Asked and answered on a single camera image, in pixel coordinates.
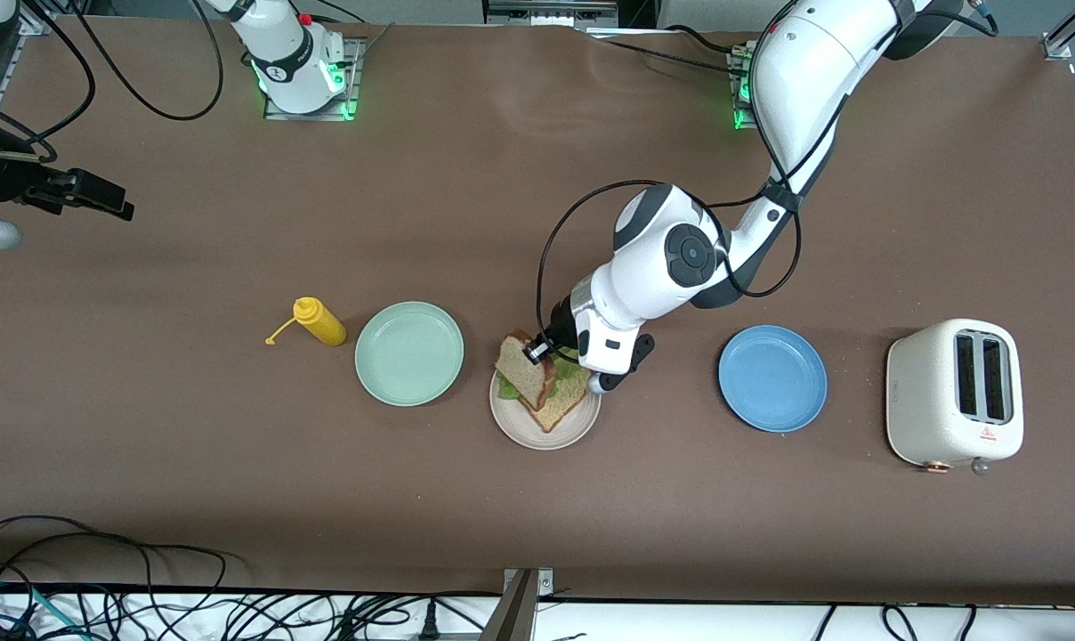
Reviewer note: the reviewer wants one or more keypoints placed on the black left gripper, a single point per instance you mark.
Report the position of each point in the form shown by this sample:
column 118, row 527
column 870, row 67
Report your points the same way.
column 561, row 327

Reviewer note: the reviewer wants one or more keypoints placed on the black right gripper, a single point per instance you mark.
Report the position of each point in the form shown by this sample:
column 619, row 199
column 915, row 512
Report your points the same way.
column 8, row 182

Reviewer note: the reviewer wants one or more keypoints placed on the brown bread slice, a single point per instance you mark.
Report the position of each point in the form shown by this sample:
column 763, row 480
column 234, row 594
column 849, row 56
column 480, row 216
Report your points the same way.
column 520, row 369
column 564, row 405

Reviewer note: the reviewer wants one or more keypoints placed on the green lettuce leaf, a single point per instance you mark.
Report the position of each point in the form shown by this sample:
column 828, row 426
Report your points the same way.
column 507, row 389

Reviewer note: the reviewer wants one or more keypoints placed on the yellow mustard squeeze bottle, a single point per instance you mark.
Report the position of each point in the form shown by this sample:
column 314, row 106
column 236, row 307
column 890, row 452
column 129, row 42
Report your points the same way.
column 324, row 325

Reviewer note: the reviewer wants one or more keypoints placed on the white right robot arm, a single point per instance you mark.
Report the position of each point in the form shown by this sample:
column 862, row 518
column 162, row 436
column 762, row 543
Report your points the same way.
column 288, row 62

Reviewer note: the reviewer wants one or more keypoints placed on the beige plate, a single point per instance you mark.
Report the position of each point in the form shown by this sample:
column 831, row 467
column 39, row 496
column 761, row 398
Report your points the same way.
column 555, row 438

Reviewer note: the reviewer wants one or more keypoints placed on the mint green plate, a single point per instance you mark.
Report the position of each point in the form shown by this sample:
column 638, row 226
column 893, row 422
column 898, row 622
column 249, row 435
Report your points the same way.
column 408, row 356

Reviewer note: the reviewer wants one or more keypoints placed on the blue plate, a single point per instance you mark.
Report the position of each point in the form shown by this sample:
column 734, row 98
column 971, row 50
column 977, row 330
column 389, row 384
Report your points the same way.
column 773, row 378

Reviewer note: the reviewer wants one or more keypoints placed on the black power plug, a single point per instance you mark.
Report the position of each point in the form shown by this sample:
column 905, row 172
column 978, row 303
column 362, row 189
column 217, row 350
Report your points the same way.
column 429, row 623

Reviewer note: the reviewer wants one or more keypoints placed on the white toaster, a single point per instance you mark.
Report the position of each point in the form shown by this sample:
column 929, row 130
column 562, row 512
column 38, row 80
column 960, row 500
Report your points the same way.
column 925, row 401

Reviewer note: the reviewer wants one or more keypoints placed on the aluminium side frame rail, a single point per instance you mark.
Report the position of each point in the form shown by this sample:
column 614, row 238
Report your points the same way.
column 2, row 85

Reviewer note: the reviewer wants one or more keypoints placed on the grey metal table bracket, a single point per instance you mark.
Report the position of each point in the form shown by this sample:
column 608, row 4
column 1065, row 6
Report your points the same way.
column 515, row 614

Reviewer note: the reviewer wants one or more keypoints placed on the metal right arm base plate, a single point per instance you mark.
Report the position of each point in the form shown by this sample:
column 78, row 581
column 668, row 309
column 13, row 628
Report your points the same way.
column 354, row 89

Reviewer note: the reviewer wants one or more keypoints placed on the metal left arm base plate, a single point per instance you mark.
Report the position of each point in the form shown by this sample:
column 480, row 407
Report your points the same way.
column 739, row 116

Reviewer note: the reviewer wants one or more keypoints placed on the dark metal equipment frame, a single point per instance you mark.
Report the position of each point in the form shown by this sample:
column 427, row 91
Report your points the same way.
column 546, row 13

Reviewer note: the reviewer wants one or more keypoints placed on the aluminium profile rail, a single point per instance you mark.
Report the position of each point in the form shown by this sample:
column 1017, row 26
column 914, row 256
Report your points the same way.
column 1055, row 43

